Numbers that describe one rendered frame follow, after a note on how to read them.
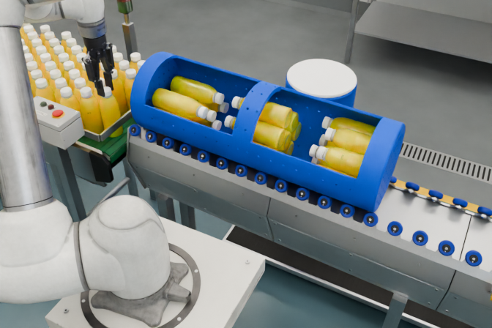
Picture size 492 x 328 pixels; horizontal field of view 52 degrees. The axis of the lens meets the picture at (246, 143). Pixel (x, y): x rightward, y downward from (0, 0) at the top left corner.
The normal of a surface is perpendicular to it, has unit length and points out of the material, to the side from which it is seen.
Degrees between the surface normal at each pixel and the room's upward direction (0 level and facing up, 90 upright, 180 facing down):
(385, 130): 5
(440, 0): 90
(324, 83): 0
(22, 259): 53
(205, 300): 2
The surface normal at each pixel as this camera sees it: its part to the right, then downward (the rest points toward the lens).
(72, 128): 0.88, 0.31
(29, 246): 0.22, 0.02
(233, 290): -0.01, -0.79
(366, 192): -0.47, 0.50
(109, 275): 0.20, 0.57
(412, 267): -0.45, 0.27
